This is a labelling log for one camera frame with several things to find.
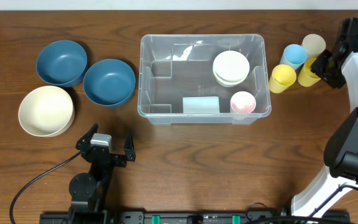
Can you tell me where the yellow small bowl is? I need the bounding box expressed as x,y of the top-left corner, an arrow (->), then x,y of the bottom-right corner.
214,75 -> 245,87

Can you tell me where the yellow cup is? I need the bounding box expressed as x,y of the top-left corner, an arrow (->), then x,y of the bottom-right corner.
298,58 -> 320,87
268,64 -> 296,93

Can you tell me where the black cable left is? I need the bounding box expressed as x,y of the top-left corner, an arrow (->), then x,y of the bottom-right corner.
9,151 -> 83,224

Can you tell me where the clear plastic storage container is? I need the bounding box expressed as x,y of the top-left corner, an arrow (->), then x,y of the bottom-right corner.
137,34 -> 272,124

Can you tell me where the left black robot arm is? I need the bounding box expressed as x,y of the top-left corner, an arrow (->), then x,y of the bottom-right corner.
68,124 -> 136,224

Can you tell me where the light blue cup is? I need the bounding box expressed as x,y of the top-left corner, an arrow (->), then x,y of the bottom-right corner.
280,44 -> 308,70

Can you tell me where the pink cup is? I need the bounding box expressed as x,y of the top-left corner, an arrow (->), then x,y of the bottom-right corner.
230,91 -> 256,114

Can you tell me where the dark blue bowl far left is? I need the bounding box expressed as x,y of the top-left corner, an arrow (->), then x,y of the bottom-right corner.
35,40 -> 88,88

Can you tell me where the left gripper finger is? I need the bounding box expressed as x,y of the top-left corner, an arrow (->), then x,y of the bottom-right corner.
76,123 -> 98,151
124,130 -> 135,162

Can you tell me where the cream cup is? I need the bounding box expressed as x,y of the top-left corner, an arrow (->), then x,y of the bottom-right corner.
301,34 -> 326,59

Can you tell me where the cream large bowl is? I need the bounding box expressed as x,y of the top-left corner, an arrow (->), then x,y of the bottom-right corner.
18,86 -> 75,138

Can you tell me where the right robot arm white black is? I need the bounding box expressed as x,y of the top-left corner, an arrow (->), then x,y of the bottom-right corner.
282,17 -> 358,223

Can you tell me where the grey small bowl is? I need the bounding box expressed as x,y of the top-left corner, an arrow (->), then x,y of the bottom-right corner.
218,82 -> 240,88

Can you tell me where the dark blue bowl near container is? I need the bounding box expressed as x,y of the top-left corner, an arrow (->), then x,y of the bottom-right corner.
83,59 -> 136,108

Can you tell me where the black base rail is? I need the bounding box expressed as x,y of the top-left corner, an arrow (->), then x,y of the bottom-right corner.
39,210 -> 352,224

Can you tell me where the white small bowl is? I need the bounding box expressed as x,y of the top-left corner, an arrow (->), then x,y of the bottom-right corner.
213,50 -> 250,82

